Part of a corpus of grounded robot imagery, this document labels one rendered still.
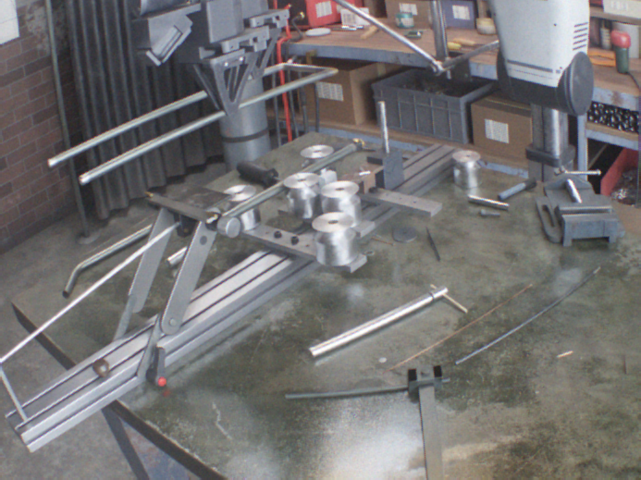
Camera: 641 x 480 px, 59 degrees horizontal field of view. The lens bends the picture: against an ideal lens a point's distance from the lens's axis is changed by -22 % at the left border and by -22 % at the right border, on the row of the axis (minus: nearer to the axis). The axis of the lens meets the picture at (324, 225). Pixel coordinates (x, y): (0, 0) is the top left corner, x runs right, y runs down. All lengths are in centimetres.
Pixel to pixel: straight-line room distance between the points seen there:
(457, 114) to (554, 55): 115
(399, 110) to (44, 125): 194
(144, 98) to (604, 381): 305
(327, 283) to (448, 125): 164
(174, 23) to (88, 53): 260
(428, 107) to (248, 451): 199
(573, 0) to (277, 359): 94
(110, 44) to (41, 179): 86
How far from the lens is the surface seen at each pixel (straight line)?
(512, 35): 141
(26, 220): 365
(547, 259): 93
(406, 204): 98
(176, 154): 366
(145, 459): 112
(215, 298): 85
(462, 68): 230
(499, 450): 63
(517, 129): 235
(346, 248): 84
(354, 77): 269
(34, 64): 355
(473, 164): 113
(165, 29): 68
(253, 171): 122
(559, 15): 135
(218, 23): 71
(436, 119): 252
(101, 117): 334
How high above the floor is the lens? 135
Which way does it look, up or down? 27 degrees down
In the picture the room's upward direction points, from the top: 7 degrees counter-clockwise
